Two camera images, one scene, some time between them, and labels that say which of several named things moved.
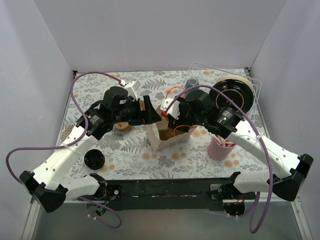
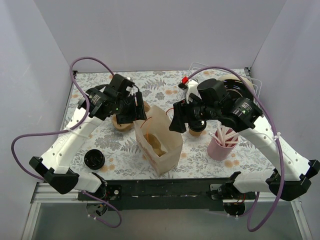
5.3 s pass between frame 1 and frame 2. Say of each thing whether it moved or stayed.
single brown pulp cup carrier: moved
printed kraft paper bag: moved
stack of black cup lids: stayed
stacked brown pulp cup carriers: stayed
